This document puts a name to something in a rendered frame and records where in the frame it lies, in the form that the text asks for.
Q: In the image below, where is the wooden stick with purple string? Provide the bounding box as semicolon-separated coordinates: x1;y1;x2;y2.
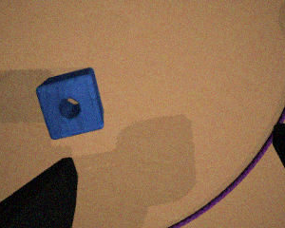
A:
169;105;285;228

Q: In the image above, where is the blue square block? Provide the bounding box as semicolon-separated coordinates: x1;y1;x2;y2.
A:
36;67;104;141

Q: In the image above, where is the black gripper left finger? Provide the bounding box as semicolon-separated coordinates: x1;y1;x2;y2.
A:
0;157;78;228

